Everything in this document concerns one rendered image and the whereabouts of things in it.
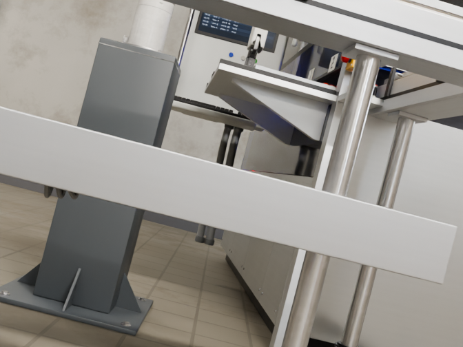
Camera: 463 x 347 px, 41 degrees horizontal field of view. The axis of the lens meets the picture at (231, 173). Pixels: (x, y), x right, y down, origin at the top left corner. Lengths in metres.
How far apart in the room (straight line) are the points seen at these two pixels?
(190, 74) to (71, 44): 2.68
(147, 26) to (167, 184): 1.01
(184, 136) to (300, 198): 4.18
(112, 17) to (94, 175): 4.45
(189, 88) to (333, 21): 1.87
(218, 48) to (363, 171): 1.24
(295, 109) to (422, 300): 0.76
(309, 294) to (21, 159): 0.60
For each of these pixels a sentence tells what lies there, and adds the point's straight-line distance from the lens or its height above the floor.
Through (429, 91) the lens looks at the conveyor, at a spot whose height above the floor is 0.87.
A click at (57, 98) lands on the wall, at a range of 5.54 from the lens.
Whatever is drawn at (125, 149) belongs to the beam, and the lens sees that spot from 1.16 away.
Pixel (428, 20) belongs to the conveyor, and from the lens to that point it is 1.27.
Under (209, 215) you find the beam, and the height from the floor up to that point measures 0.45.
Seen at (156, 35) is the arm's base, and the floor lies 0.92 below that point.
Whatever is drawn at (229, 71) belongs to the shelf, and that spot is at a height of 0.86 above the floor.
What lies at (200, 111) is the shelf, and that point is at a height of 0.79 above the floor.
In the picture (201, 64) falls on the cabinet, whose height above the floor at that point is 1.03.
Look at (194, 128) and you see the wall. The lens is 5.34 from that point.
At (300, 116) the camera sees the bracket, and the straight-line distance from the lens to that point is 2.11.
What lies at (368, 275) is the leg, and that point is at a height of 0.36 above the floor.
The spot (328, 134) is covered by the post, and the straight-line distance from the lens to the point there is 2.03.
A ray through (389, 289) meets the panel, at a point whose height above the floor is 0.31.
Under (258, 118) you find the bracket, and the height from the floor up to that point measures 0.80.
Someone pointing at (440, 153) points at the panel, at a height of 0.78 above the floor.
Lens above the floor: 0.53
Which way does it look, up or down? 1 degrees up
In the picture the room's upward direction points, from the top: 15 degrees clockwise
